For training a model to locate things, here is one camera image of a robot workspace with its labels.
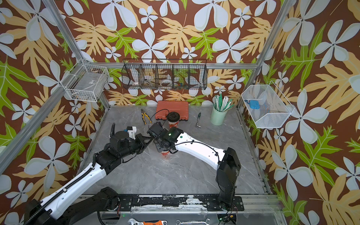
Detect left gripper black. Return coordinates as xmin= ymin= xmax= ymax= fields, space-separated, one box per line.
xmin=119 ymin=133 xmax=153 ymax=159

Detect red cup black lid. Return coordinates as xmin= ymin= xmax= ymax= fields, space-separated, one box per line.
xmin=161 ymin=151 xmax=171 ymax=158
xmin=167 ymin=112 xmax=180 ymax=128

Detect clear plastic carrier bag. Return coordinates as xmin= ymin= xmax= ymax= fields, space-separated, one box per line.
xmin=141 ymin=143 xmax=181 ymax=176

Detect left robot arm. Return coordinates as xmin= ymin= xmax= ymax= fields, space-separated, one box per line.
xmin=24 ymin=126 xmax=154 ymax=225

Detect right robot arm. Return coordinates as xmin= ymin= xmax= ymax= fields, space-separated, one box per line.
xmin=147 ymin=122 xmax=241 ymax=210

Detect red plastic tool case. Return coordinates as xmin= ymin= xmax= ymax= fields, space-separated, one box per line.
xmin=155 ymin=101 xmax=189 ymax=121

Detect green cup holder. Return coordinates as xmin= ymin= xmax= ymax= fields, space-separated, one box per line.
xmin=210 ymin=107 xmax=227 ymax=126

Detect white green straws bundle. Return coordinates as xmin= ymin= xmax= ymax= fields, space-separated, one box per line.
xmin=213 ymin=94 xmax=234 ymax=112

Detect silver combination wrench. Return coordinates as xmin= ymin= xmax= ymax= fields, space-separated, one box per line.
xmin=175 ymin=218 xmax=210 ymax=225

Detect blue object in basket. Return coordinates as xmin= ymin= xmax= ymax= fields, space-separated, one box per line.
xmin=247 ymin=100 xmax=260 ymax=110

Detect white mesh basket right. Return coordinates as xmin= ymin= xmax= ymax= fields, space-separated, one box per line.
xmin=241 ymin=84 xmax=295 ymax=129

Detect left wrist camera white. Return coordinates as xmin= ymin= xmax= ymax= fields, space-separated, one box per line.
xmin=126 ymin=126 xmax=137 ymax=139

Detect yellow handled pliers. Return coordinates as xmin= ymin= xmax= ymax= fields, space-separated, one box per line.
xmin=141 ymin=109 xmax=152 ymax=125

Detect green handled screwdriver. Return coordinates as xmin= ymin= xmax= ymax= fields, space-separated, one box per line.
xmin=196 ymin=112 xmax=202 ymax=128

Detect black wire basket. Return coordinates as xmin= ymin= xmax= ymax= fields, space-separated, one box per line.
xmin=120 ymin=59 xmax=208 ymax=90

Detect white wire basket left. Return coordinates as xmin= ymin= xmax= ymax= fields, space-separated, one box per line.
xmin=61 ymin=60 xmax=109 ymax=102

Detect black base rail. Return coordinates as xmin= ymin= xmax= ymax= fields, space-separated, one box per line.
xmin=105 ymin=194 xmax=244 ymax=212

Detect adjustable wrench orange handle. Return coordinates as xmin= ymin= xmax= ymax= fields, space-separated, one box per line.
xmin=127 ymin=218 xmax=168 ymax=225

